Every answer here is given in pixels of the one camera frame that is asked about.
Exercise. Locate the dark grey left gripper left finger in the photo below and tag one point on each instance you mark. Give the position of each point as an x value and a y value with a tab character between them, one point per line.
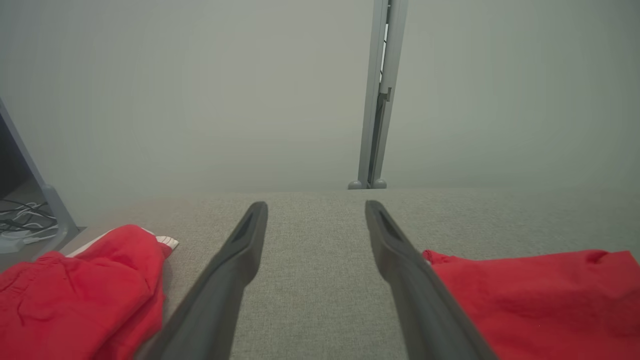
220	290

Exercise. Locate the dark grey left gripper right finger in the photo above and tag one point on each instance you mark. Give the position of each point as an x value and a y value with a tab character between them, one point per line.
425	310

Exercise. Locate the red shirt with white stripes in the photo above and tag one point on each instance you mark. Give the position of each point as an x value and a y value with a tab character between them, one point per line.
75	300

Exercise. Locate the white power strip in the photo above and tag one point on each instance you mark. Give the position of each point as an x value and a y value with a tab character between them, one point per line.
12	245

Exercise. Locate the grey partition post with feet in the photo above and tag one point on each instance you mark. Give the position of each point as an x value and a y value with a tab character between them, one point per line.
375	125

